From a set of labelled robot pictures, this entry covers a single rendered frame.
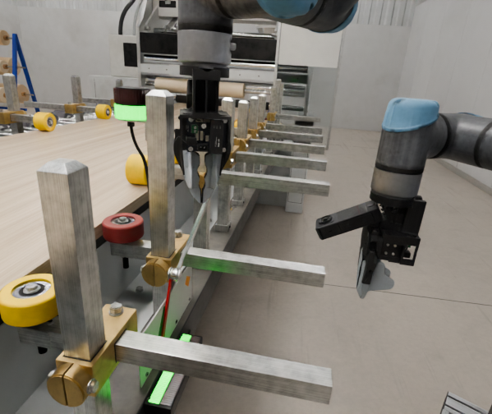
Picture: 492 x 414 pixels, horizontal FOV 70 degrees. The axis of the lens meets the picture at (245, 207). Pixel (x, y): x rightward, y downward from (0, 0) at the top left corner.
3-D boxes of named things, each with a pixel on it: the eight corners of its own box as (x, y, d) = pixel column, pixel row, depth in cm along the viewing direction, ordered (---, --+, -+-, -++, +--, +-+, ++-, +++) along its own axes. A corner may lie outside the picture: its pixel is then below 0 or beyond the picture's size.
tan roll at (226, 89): (303, 102, 307) (305, 87, 303) (302, 103, 296) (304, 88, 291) (149, 90, 328) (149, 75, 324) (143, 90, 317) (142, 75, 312)
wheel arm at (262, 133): (322, 142, 158) (323, 134, 157) (322, 143, 155) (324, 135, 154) (214, 131, 166) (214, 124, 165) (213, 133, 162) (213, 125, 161)
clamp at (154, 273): (190, 255, 77) (190, 234, 76) (167, 289, 65) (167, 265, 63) (167, 251, 78) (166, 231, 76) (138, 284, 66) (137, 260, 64)
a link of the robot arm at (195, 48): (177, 33, 52) (232, 38, 53) (177, 66, 53) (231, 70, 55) (177, 28, 45) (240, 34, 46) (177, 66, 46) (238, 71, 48)
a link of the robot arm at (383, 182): (378, 172, 55) (370, 160, 63) (372, 199, 57) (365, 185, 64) (429, 177, 54) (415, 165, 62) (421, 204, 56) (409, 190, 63)
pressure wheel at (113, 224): (151, 260, 79) (149, 213, 74) (135, 279, 71) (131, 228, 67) (118, 255, 80) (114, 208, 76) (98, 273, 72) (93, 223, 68)
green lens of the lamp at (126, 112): (158, 117, 62) (158, 104, 61) (142, 121, 56) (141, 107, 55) (126, 114, 63) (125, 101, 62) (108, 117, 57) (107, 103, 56)
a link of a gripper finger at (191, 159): (182, 213, 54) (182, 154, 51) (182, 200, 60) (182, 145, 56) (203, 213, 55) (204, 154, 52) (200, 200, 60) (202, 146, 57)
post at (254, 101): (251, 200, 170) (259, 96, 153) (250, 202, 167) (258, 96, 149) (244, 199, 170) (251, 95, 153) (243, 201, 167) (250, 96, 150)
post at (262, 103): (259, 186, 193) (266, 94, 176) (258, 187, 190) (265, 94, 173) (253, 185, 194) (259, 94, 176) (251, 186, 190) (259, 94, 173)
